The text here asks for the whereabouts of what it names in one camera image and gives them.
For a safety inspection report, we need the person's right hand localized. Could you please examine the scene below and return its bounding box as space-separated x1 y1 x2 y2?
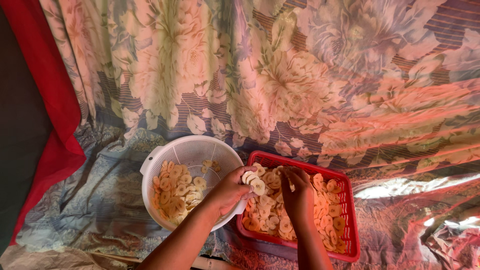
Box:
280 166 316 226

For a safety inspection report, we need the person's left hand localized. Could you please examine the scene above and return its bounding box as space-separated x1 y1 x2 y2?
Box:
206 166 259 216

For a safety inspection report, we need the handful of plantain slices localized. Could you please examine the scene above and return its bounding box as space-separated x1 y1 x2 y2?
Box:
241 170 266 196

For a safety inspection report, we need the layer of slices in tray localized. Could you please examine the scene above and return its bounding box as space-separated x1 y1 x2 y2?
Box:
242 162 348 254

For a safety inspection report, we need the red plastic basket tray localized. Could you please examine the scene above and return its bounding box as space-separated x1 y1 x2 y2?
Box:
236 150 361 263

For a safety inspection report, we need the floral patterned cloth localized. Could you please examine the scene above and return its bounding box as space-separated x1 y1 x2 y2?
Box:
15 0 480 270

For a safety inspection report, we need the white plastic colander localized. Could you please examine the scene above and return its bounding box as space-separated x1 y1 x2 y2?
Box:
140 135 249 232

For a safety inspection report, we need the pile of slices in colander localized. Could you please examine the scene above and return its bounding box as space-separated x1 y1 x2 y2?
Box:
152 160 222 226

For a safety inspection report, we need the red cloth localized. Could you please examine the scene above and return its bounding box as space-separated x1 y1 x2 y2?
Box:
0 0 87 246

